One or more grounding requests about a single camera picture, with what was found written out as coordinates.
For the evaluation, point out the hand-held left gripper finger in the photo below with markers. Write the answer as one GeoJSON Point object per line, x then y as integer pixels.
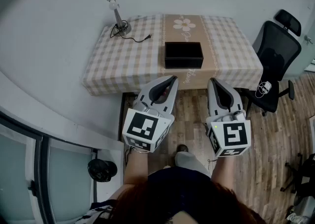
{"type": "Point", "coordinates": [147, 90]}
{"type": "Point", "coordinates": [172, 95]}

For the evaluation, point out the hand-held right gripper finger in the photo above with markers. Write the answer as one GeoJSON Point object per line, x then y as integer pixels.
{"type": "Point", "coordinates": [213, 102]}
{"type": "Point", "coordinates": [236, 100]}

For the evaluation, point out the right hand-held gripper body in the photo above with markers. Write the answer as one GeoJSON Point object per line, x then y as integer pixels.
{"type": "Point", "coordinates": [233, 137]}

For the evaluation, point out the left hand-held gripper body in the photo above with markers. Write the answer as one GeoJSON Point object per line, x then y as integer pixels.
{"type": "Point", "coordinates": [142, 129]}

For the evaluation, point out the black rectangular box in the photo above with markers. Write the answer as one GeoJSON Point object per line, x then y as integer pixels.
{"type": "Point", "coordinates": [184, 54]}

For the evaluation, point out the person's right forearm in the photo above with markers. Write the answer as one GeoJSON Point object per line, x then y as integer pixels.
{"type": "Point", "coordinates": [224, 171]}

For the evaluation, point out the person's left forearm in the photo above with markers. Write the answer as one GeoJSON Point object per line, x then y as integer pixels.
{"type": "Point", "coordinates": [135, 169]}

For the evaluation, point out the beige checked flower tablecloth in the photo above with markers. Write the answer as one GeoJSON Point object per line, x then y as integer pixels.
{"type": "Point", "coordinates": [123, 65]}

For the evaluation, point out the person's dark shoe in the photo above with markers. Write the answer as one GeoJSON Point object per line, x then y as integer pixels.
{"type": "Point", "coordinates": [182, 148]}

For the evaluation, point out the person's grey trouser leg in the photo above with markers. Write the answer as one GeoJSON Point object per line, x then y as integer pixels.
{"type": "Point", "coordinates": [189, 161]}

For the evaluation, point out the person's dark top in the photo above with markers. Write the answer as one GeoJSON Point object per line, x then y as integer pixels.
{"type": "Point", "coordinates": [177, 180]}

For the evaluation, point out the black mesh office chair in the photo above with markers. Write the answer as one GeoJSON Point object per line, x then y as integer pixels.
{"type": "Point", "coordinates": [278, 43]}

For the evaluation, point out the silver desk lamp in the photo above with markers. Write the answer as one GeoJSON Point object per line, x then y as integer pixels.
{"type": "Point", "coordinates": [117, 17]}

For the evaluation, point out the black swivel chair base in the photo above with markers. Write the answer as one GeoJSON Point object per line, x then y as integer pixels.
{"type": "Point", "coordinates": [302, 176]}

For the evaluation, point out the striped dark and white cloth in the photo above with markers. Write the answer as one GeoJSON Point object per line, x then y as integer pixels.
{"type": "Point", "coordinates": [98, 214]}

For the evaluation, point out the glass door with dark frame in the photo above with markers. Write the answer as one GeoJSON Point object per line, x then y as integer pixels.
{"type": "Point", "coordinates": [40, 169]}

